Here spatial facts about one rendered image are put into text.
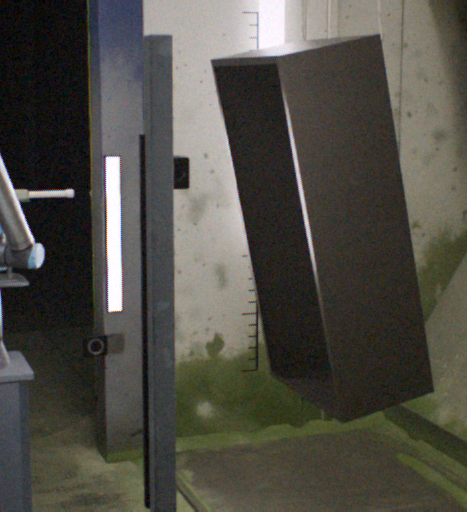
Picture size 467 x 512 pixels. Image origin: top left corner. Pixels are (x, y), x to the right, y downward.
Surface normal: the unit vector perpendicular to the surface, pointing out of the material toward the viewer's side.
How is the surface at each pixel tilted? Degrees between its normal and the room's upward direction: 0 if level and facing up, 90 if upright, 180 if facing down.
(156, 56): 90
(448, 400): 57
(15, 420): 90
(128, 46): 90
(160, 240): 90
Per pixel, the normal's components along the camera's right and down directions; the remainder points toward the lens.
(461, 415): -0.79, -0.49
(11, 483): 0.34, 0.15
